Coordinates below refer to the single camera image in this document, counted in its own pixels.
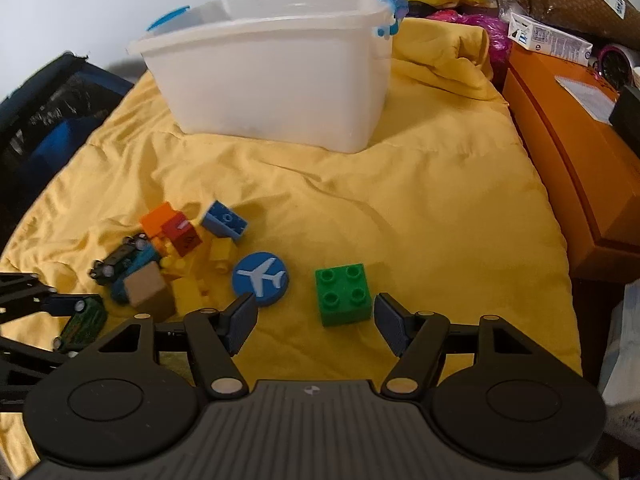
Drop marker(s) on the green race toy car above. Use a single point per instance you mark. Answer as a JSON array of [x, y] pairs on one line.
[[82, 322]]

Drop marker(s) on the pink round object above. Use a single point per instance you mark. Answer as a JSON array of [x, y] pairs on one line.
[[617, 65]]

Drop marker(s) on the green toy block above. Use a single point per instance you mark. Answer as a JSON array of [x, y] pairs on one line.
[[344, 295]]

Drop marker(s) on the blue airplane disc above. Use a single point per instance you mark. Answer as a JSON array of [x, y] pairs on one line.
[[260, 277]]

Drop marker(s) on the pink mesh bag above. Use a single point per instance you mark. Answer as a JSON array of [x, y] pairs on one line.
[[480, 35]]

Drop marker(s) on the red toy block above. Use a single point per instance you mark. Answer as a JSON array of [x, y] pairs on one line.
[[182, 235]]

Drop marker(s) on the white paper slip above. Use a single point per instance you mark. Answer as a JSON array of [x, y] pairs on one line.
[[585, 95]]

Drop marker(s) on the small black box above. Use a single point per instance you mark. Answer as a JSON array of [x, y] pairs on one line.
[[627, 115]]

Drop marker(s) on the dark toy car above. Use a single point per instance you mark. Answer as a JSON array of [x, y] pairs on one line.
[[117, 260]]

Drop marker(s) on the white tissue pack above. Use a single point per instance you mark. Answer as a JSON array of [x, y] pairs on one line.
[[622, 340]]

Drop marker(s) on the brown cube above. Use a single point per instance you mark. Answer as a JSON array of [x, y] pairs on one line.
[[150, 290]]

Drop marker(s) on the orange wooden cabinet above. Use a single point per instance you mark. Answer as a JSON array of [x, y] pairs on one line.
[[565, 160]]

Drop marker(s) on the small white carton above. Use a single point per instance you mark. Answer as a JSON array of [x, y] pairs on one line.
[[550, 37]]

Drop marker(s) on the orange toy block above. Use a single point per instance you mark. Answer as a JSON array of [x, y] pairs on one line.
[[155, 220]]

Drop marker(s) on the yellow blanket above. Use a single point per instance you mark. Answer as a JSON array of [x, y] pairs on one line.
[[400, 200]]

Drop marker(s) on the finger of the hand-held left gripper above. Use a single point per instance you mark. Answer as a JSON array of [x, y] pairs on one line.
[[25, 365], [62, 305]]

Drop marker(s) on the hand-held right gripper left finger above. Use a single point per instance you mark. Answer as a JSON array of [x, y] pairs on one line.
[[240, 325]]

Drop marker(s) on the white plastic bin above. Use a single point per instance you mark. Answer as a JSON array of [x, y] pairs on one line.
[[270, 75]]

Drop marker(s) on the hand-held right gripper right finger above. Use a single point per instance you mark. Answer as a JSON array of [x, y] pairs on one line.
[[395, 325]]

